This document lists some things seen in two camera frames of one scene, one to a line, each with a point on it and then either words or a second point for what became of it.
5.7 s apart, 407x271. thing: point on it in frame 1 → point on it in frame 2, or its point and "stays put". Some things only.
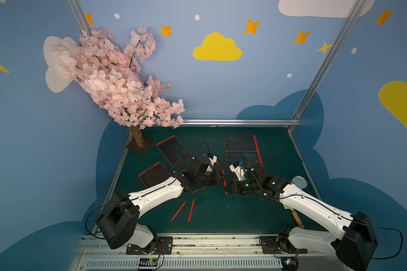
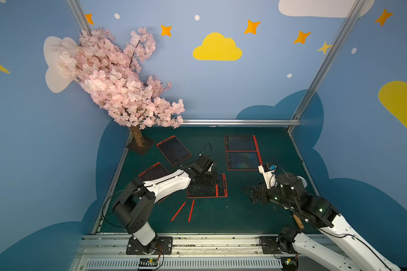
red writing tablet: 222,170 → 210,185
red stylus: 191,210 stays put
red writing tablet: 241,143 stays put
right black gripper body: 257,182 → 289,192
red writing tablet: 175,152 stays put
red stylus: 260,159 stays put
